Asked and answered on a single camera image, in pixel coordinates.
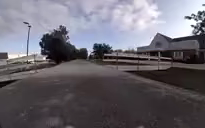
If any row of trees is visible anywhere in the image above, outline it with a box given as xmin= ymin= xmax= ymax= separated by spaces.
xmin=69 ymin=47 xmax=90 ymax=61

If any pale side road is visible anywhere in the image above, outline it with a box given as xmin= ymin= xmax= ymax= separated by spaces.
xmin=104 ymin=59 xmax=205 ymax=72

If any large dark tree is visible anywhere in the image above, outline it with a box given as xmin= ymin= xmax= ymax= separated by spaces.
xmin=38 ymin=24 xmax=72 ymax=65

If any grey asphalt path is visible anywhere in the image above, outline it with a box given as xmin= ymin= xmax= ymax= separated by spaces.
xmin=0 ymin=59 xmax=205 ymax=128

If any grey gabled building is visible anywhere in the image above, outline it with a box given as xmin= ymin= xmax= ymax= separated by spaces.
xmin=136 ymin=32 xmax=205 ymax=64

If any tree beside gabled building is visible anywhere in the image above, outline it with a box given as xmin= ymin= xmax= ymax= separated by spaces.
xmin=184 ymin=1 xmax=205 ymax=36

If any grass strip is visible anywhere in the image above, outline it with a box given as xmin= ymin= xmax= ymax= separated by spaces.
xmin=128 ymin=66 xmax=205 ymax=98

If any white rail fence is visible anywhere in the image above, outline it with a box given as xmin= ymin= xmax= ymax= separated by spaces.
xmin=102 ymin=51 xmax=175 ymax=72

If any tall leafy tree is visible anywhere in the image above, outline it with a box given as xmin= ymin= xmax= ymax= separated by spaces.
xmin=91 ymin=42 xmax=114 ymax=60

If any street lamp pole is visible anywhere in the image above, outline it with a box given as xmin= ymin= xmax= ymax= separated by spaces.
xmin=22 ymin=21 xmax=33 ymax=64

